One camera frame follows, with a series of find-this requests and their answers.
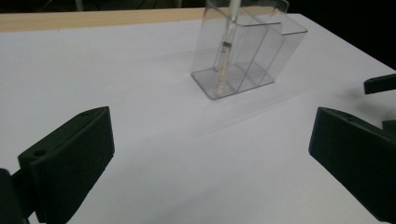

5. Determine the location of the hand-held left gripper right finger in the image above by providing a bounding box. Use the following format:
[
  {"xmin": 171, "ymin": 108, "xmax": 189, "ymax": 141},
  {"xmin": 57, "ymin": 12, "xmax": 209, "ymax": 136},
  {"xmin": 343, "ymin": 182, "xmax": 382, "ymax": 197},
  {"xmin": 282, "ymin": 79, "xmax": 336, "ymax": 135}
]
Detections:
[{"xmin": 308, "ymin": 106, "xmax": 396, "ymax": 224}]

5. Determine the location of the light wooden table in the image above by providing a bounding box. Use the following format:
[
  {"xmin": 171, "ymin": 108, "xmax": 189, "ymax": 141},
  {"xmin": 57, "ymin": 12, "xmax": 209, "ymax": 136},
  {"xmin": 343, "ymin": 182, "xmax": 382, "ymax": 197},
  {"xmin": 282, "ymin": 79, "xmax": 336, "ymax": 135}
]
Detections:
[{"xmin": 0, "ymin": 7, "xmax": 207, "ymax": 34}]

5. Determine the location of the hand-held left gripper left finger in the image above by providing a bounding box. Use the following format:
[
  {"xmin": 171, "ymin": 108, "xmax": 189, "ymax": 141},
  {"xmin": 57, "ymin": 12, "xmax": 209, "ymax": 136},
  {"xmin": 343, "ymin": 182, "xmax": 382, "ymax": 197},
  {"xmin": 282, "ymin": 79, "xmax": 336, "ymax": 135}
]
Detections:
[{"xmin": 17, "ymin": 105, "xmax": 116, "ymax": 224}]

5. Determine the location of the clear plastic pen holder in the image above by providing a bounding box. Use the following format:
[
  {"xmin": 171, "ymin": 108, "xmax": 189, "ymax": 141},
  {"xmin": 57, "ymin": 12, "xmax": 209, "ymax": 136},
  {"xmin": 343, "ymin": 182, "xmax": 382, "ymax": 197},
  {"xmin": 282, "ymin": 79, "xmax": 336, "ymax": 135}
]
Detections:
[{"xmin": 190, "ymin": 0, "xmax": 309, "ymax": 101}]

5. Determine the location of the white table cover sheet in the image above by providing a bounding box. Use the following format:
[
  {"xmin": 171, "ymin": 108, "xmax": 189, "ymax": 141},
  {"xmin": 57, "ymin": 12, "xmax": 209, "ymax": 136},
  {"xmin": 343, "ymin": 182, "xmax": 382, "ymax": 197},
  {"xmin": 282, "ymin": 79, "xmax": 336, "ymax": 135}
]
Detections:
[{"xmin": 0, "ymin": 12, "xmax": 396, "ymax": 224}]

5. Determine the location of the silver pen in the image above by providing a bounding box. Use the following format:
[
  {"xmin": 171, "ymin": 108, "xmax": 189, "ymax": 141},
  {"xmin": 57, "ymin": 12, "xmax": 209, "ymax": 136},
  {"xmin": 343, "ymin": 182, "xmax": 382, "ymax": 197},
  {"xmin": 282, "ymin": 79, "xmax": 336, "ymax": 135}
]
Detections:
[{"xmin": 214, "ymin": 0, "xmax": 243, "ymax": 96}]

